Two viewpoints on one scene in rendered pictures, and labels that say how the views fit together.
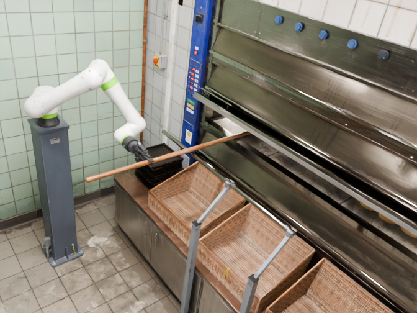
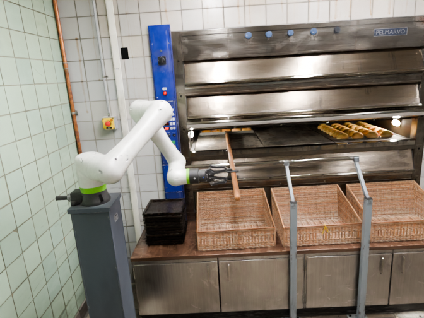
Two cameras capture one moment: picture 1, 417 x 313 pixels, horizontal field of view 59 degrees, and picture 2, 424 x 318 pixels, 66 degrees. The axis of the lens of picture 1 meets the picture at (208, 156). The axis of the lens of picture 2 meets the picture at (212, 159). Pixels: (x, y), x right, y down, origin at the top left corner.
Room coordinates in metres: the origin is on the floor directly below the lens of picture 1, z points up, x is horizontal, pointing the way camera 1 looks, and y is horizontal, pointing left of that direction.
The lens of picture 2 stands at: (0.65, 1.76, 1.78)
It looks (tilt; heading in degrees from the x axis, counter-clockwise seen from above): 15 degrees down; 315
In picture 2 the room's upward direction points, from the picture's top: 3 degrees counter-clockwise
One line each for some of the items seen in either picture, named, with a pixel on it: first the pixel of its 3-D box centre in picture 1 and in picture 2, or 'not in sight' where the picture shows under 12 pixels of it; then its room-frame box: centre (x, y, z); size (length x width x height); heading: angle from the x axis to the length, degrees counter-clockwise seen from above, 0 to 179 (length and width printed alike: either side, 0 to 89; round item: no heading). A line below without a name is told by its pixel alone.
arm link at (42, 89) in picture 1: (45, 102); (92, 171); (2.14, 1.09, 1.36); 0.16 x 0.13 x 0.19; 5
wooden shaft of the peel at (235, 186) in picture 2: (208, 144); (230, 155); (2.19, 0.01, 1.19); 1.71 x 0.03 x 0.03; 133
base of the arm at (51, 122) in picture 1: (44, 115); (83, 195); (2.20, 1.13, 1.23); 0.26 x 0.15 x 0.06; 44
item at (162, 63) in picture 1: (159, 60); (110, 122); (2.98, 0.51, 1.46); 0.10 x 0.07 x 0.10; 43
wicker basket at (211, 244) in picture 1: (253, 253); (312, 212); (1.72, -0.37, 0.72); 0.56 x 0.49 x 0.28; 45
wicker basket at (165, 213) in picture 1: (195, 201); (233, 217); (2.16, 0.04, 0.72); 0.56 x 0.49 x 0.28; 45
